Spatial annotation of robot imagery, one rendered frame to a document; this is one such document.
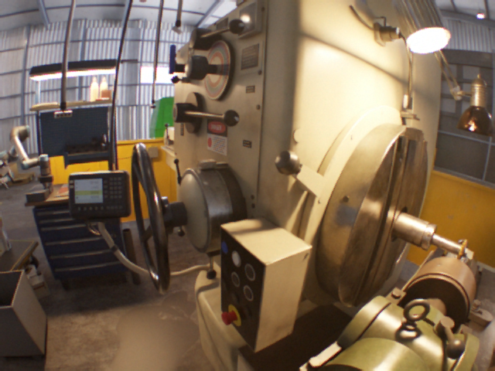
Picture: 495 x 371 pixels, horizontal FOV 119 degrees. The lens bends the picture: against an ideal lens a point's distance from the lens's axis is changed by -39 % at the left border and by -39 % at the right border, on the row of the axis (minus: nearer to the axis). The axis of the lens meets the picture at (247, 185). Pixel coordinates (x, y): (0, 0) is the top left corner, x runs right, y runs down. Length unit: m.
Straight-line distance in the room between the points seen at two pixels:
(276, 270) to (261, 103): 0.32
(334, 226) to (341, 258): 0.07
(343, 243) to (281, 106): 0.30
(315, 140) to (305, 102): 0.08
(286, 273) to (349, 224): 0.17
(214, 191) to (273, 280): 0.26
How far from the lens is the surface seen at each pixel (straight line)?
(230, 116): 0.49
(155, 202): 0.43
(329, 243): 0.54
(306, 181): 0.43
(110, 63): 2.27
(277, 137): 0.46
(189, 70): 0.64
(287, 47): 0.47
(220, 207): 0.55
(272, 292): 0.42
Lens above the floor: 1.57
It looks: 17 degrees down
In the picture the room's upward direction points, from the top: 3 degrees clockwise
